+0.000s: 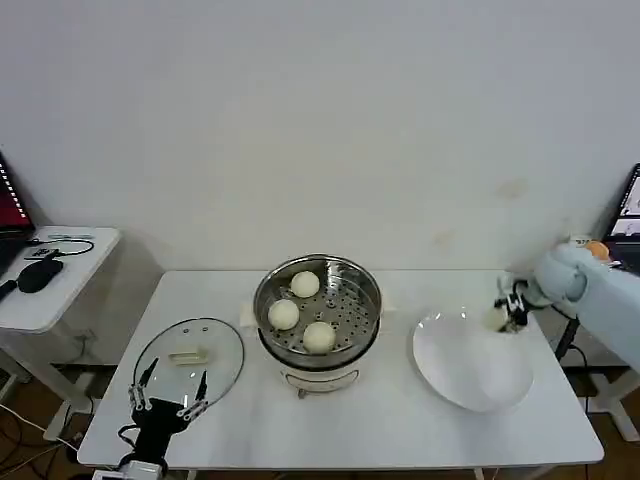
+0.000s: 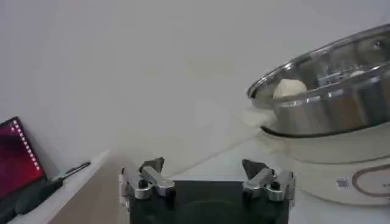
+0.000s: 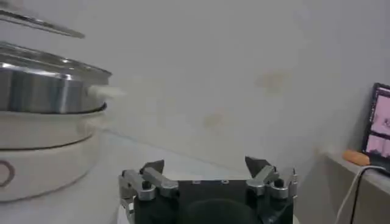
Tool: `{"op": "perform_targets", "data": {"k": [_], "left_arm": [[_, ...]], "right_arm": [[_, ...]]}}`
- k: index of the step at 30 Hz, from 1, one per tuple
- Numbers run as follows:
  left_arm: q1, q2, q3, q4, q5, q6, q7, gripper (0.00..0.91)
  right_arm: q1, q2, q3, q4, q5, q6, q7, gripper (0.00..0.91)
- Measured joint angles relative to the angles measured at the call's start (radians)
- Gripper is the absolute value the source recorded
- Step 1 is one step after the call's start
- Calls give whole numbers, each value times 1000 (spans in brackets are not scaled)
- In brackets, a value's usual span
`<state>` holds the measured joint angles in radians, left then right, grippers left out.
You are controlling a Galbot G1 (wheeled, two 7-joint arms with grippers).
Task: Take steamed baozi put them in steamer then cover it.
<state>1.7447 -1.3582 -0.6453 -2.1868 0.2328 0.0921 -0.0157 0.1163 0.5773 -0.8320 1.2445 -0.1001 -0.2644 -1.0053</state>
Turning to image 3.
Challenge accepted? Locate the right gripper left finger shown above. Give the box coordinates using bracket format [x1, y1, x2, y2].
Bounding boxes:
[118, 159, 180, 202]

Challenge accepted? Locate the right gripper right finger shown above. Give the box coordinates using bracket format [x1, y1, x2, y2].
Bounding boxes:
[244, 155, 299, 201]

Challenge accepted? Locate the round glass lid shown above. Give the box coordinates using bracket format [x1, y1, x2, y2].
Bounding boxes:
[0, 8, 87, 40]

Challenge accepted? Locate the orange oval object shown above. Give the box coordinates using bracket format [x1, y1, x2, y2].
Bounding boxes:
[342, 149, 372, 167]

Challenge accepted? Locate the white electric cooking pot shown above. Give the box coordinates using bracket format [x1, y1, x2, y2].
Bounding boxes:
[0, 85, 126, 204]

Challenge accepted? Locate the laptop with pale windows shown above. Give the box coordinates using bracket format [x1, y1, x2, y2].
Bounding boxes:
[361, 82, 390, 175]

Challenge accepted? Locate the perforated steel steamer basket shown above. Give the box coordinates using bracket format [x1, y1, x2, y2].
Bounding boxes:
[0, 40, 113, 115]

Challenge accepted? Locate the white cable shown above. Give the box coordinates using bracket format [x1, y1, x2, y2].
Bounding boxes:
[334, 165, 388, 224]

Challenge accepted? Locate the white side table with cables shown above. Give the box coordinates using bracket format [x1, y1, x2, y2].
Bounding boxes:
[315, 148, 390, 224]

